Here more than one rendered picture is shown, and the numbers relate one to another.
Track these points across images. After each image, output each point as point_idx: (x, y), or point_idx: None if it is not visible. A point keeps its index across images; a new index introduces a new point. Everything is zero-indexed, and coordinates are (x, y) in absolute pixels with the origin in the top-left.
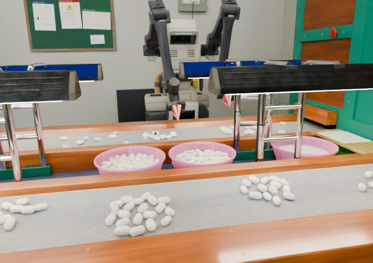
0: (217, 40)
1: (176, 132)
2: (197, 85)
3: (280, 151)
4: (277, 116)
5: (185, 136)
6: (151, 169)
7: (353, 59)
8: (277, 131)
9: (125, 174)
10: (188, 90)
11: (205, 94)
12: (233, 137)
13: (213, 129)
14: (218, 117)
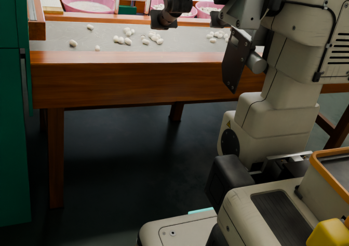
0: None
1: (211, 46)
2: (310, 235)
3: (112, 2)
4: (68, 55)
5: (198, 37)
6: (199, 4)
7: None
8: (92, 33)
9: (209, 0)
10: (258, 92)
11: (240, 192)
12: (149, 11)
13: (171, 48)
14: (168, 60)
